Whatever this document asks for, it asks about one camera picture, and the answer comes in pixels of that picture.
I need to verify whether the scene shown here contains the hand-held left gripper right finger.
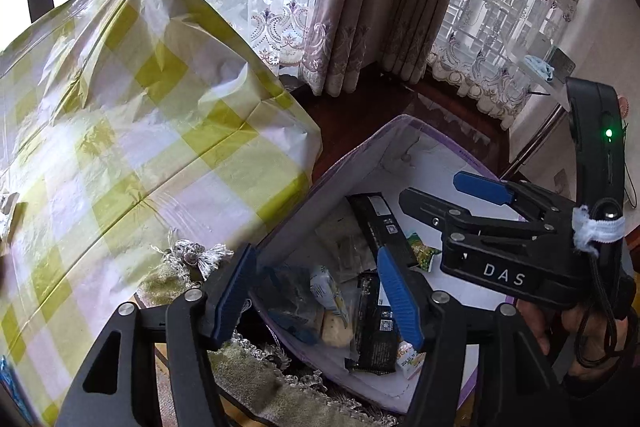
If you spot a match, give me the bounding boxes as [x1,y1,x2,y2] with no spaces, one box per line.
[376,247,571,427]

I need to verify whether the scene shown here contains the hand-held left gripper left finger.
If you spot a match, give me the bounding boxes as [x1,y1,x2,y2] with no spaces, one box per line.
[52,244,258,427]

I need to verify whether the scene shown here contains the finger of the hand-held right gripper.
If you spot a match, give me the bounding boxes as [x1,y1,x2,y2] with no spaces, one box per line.
[452,171,574,234]
[399,186,543,240]

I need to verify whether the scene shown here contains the dark printed snack packet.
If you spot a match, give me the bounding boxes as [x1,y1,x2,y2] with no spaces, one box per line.
[344,272,402,376]

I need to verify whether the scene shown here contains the white purple storage box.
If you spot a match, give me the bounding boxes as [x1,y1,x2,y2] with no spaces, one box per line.
[252,114,519,414]

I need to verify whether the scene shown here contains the long black snack box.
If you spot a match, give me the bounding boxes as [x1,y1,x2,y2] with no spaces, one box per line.
[347,193,419,270]

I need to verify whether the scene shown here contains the clear plastic snack bag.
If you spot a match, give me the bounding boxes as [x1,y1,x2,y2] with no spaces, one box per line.
[259,266,322,344]

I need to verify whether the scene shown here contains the white cookie packet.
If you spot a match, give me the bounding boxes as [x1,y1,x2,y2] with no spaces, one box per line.
[319,307,359,350]

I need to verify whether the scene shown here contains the person's right forearm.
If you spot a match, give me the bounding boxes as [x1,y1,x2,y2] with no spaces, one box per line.
[559,354,640,427]

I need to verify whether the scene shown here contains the person's right hand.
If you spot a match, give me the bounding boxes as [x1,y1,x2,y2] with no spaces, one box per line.
[514,298,632,379]

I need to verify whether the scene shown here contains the green snack packet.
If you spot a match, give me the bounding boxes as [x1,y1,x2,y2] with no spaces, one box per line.
[404,232,442,271]

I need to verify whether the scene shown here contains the small white snack packet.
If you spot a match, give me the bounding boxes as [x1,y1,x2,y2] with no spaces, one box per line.
[394,339,427,381]

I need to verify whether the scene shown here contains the clear snack packet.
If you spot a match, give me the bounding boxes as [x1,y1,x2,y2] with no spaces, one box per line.
[314,206,377,284]

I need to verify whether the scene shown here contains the glass side table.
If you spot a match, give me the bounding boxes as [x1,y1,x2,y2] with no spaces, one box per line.
[499,48,577,180]

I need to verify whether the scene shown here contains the white lace band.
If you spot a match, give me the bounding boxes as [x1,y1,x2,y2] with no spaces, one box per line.
[571,204,627,254]

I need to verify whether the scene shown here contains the blue face mask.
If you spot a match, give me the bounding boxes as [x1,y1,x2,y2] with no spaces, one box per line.
[529,55,557,82]

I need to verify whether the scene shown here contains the yellow white checked tablecloth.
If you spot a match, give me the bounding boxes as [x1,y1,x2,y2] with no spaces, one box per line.
[0,0,324,427]

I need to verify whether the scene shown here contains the white grey packet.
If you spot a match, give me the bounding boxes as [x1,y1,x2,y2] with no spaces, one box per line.
[0,191,27,244]

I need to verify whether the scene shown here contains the blue snack packet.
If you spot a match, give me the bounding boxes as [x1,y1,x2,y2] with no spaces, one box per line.
[0,356,17,410]

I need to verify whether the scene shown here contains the black wrist strap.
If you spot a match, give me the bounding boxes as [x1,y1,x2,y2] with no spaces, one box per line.
[574,251,622,369]

